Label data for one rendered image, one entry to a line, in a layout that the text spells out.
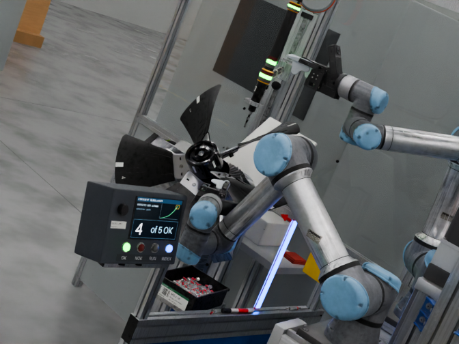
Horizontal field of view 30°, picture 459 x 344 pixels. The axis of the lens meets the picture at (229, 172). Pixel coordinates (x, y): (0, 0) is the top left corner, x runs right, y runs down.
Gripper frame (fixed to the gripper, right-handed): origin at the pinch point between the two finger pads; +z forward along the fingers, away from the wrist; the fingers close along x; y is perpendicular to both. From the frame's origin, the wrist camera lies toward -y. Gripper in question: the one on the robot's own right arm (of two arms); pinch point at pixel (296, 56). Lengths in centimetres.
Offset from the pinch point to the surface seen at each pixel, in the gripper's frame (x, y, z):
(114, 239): -86, 53, -20
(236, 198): -11, 49, -6
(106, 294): 87, 157, 97
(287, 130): 13.3, 25.7, -0.8
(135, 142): -5, 52, 45
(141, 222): -79, 48, -21
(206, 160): -4.3, 44.9, 14.4
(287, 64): 52, 9, 31
